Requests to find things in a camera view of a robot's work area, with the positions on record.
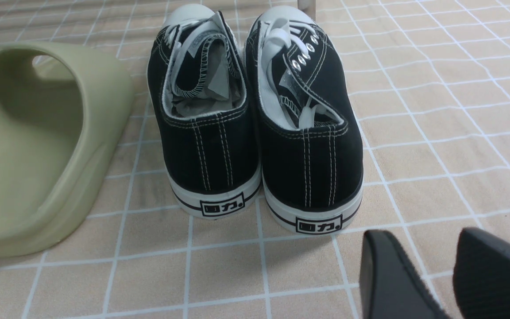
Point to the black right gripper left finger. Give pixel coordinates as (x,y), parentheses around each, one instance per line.
(390,287)

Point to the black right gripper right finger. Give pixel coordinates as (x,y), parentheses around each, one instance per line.
(481,276)

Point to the right black canvas sneaker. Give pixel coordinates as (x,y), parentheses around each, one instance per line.
(311,146)

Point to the black canvas sneaker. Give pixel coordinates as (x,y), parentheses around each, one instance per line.
(311,146)
(206,118)

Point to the left black canvas sneaker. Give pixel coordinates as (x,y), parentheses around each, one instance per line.
(206,118)

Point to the right green foam slide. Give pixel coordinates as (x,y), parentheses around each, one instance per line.
(63,109)

